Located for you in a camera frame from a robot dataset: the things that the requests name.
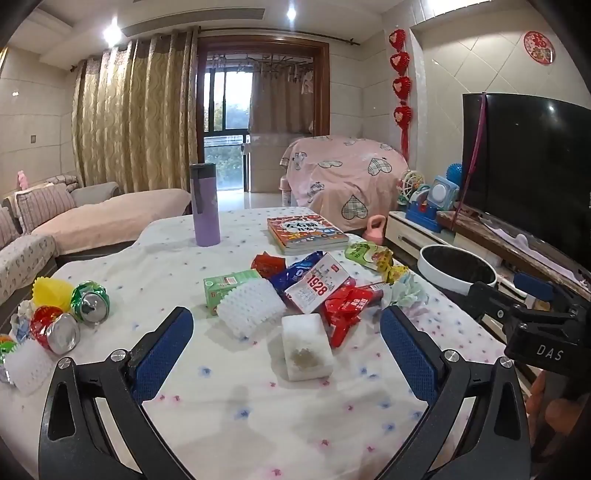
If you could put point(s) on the crushed green can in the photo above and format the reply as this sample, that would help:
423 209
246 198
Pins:
90 303

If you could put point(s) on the blue toy set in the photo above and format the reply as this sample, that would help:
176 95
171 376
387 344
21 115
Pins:
422 201

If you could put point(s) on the person's right hand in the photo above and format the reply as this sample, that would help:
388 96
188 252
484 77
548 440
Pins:
561 415

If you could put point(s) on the white dotted tablecloth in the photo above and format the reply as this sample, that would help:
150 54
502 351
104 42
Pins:
227 409

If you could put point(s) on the green drink pouch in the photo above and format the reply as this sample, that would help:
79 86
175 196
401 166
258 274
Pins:
369 255

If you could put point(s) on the red round wall sticker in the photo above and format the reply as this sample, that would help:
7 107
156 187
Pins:
539 47

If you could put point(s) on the gold curtain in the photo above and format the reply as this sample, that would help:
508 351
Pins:
134 114

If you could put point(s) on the sofa with pink cover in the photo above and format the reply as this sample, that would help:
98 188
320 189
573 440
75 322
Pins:
104 221

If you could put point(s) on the yellow snack wrapper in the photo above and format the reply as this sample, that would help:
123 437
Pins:
390 272

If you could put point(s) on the purple thermos bottle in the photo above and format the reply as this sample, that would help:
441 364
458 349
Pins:
204 204

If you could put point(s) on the white foam net left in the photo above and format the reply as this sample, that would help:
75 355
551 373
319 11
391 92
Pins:
28 366

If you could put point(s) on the green carton box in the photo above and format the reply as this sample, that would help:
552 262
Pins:
216 288

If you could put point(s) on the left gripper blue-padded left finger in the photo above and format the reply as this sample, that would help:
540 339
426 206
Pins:
74 443

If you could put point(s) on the pink heart-print covered furniture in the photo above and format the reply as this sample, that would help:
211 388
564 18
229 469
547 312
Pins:
346 180

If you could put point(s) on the red snack wrapper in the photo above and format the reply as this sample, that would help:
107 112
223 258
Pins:
343 308

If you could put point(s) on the crushed red can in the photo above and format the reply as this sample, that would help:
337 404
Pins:
54 329

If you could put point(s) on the striped pink cushion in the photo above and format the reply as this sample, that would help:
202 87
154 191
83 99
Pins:
37 206

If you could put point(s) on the white TV cabinet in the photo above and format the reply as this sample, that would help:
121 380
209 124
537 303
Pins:
408 238

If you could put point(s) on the pink stick leaning on television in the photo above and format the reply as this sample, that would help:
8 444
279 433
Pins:
481 125

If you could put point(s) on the orange-red snack bag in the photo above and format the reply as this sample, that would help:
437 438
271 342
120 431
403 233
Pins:
267 266

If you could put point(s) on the pale crumpled tissue wrapper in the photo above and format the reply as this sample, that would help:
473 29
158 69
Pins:
404 293

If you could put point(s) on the blue snack wrapper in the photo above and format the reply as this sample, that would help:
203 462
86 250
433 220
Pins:
288 277

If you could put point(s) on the white round trash bin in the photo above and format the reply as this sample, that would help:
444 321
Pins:
454 269

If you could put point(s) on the pink kettlebell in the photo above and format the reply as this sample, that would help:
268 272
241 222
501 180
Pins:
375 230

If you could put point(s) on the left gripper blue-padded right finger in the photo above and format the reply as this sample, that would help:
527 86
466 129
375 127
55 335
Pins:
475 424

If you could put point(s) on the red heart hanging decoration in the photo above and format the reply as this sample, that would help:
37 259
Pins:
402 85

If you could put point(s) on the white foam block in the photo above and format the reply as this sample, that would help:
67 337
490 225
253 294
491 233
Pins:
306 347

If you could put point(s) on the red milk carton 1928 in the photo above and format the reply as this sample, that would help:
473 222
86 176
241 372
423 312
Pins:
324 278

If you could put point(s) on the black television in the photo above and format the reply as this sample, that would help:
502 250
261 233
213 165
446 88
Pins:
533 168

